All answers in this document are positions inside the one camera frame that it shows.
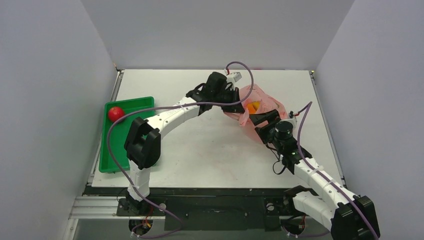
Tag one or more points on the green plastic tray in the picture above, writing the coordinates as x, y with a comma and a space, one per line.
120, 132

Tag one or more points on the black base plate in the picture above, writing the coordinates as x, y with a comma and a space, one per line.
277, 213

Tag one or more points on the orange fake fruit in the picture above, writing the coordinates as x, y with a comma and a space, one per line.
252, 107

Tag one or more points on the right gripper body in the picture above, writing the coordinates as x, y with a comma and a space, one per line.
265, 125

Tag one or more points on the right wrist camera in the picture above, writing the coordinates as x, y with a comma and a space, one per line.
292, 119

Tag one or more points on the red fake apple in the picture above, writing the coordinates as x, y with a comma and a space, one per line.
115, 113

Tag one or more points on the aluminium frame rail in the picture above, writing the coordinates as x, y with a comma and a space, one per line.
112, 207

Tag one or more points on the pink plastic bag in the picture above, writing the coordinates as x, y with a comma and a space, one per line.
267, 103

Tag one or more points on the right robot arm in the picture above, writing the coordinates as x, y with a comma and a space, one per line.
331, 195

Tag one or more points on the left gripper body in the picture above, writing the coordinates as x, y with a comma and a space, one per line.
227, 96

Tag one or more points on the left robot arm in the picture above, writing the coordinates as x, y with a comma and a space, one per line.
143, 141

